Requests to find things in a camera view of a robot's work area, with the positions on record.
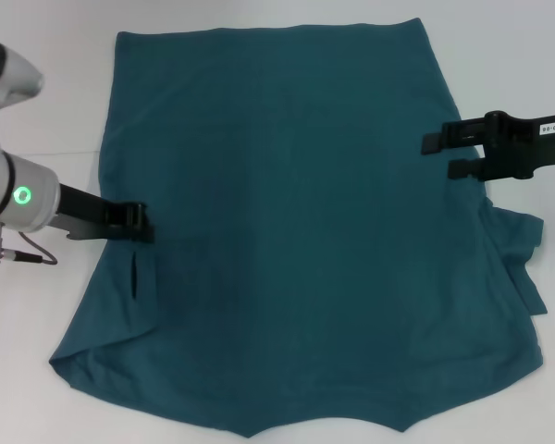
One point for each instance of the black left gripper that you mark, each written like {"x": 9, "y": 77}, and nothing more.
{"x": 88, "y": 217}

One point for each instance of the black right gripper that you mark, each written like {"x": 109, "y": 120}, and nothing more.
{"x": 518, "y": 148}

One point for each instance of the teal blue t-shirt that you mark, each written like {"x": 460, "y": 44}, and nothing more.
{"x": 277, "y": 208}

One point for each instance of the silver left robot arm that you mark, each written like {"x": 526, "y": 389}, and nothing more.
{"x": 18, "y": 203}

